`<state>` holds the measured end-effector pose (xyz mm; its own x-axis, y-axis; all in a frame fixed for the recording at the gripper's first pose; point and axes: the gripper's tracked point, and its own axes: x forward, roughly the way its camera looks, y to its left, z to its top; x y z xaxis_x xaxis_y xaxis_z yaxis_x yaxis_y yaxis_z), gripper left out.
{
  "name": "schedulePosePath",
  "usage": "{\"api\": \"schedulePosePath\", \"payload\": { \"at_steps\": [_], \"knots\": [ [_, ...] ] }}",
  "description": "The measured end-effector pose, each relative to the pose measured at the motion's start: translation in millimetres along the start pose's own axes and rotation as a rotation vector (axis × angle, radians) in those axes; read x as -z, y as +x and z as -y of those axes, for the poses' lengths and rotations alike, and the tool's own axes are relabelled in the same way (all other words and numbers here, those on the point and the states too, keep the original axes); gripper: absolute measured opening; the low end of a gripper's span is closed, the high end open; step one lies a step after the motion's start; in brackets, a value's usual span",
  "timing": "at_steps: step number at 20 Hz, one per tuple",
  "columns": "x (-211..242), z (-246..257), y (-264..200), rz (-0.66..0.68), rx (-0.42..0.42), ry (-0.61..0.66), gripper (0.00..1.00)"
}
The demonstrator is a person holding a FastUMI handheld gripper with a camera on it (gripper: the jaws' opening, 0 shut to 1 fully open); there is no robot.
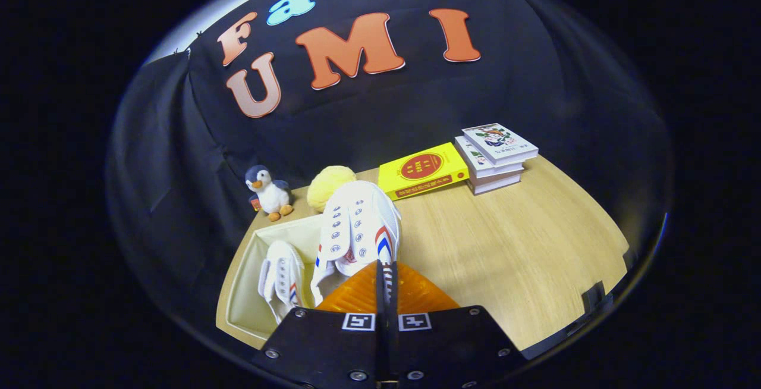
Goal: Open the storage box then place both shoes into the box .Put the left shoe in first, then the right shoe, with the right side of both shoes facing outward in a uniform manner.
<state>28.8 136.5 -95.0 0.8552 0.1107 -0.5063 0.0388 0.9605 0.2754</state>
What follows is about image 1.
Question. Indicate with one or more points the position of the beige fabric storage box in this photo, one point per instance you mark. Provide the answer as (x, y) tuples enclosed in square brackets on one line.
[(247, 300)]

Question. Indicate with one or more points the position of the black backdrop cloth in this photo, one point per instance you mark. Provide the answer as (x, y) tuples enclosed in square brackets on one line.
[(535, 91)]

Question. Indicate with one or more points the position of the black table edge bracket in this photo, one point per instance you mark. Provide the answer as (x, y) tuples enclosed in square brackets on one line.
[(596, 297)]

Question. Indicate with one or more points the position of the white floral cover book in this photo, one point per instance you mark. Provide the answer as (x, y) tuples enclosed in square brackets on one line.
[(499, 142)]

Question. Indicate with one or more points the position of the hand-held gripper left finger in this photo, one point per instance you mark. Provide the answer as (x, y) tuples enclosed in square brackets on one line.
[(379, 294)]

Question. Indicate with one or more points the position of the penguin plush toy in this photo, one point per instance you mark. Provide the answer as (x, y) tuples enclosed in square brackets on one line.
[(270, 194)]

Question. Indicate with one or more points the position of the yellow round plush toy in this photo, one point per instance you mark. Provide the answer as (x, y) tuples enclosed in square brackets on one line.
[(330, 187)]

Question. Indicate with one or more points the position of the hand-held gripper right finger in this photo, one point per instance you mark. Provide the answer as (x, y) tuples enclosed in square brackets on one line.
[(446, 347)]

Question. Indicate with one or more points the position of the white canvas shoe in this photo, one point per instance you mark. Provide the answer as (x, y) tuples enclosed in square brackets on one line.
[(282, 279), (357, 228)]

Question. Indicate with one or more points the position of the yellow book with red circle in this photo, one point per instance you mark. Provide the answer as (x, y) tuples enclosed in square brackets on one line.
[(422, 169)]

